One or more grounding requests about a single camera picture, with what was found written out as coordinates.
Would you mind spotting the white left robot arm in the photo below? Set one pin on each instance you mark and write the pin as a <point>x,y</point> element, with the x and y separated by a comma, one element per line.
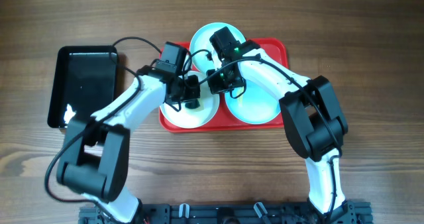
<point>94,159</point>

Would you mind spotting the light blue plate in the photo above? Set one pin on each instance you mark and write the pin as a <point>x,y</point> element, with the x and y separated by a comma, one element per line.
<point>201,41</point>
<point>255,106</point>

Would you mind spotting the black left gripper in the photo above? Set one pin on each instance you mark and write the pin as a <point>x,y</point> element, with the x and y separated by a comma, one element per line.
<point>190,93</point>

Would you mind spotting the black water tray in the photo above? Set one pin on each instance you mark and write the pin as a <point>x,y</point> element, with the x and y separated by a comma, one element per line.
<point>85,81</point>

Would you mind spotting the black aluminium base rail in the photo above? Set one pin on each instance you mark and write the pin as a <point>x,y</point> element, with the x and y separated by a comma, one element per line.
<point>285,213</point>

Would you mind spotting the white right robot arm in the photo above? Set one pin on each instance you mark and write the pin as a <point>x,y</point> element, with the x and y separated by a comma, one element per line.
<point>312,116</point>

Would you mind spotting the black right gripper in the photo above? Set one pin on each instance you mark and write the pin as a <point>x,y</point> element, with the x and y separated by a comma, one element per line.
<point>216,88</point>

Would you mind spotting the white plate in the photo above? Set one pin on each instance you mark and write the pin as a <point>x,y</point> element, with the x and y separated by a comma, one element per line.
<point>194,118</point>

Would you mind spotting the green yellow sponge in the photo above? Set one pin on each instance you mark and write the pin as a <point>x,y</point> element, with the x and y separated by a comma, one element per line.
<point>193,105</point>

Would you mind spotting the red plastic tray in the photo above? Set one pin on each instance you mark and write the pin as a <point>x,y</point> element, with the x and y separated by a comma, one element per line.
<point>224,120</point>

